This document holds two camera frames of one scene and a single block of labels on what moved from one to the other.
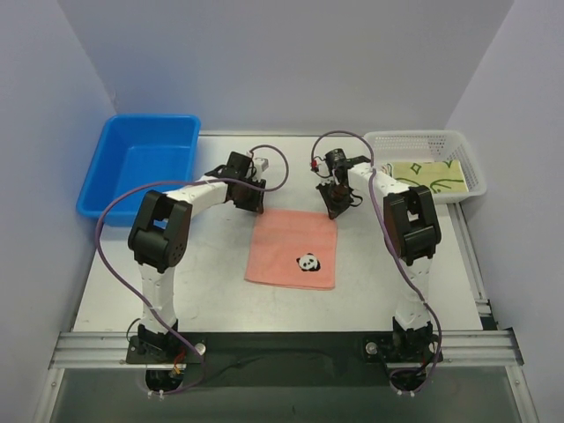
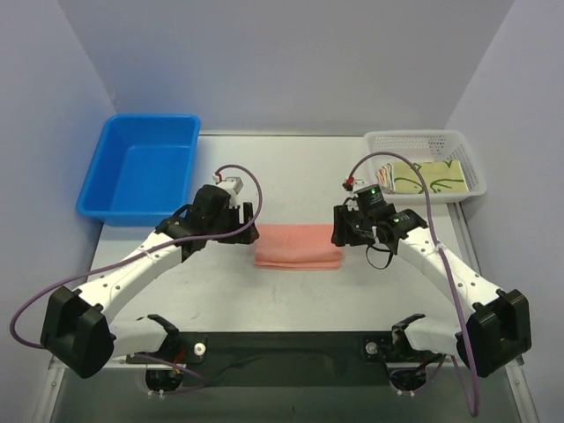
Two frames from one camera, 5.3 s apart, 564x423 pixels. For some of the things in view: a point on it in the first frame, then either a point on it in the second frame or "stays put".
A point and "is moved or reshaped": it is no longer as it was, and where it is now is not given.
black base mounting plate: x=285 y=359 stays put
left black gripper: x=247 y=199 to x=241 y=222
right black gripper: x=334 y=204 to x=345 y=226
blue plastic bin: x=137 y=149 stays put
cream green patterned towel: x=441 y=176 stays put
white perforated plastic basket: x=430 y=146 stays put
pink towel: x=293 y=248 is moved or reshaped
